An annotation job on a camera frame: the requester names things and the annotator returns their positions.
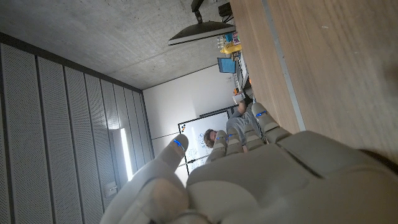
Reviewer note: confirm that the black computer monitor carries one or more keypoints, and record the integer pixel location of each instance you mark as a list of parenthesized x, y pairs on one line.
[(202, 31)]

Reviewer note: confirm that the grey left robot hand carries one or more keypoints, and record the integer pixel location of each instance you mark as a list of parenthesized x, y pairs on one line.
[(248, 186)]

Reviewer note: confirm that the silver laptop blue screen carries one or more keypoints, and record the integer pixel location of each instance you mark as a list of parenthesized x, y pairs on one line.
[(227, 65)]

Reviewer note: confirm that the white cup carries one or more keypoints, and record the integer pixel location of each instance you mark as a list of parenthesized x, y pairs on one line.
[(238, 99)]

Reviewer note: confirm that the yellow snack bag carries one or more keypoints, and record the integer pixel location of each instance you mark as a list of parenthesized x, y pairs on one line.
[(230, 48)]

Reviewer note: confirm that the seated person grey shirt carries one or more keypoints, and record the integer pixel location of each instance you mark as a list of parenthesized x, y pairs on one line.
[(242, 122)]

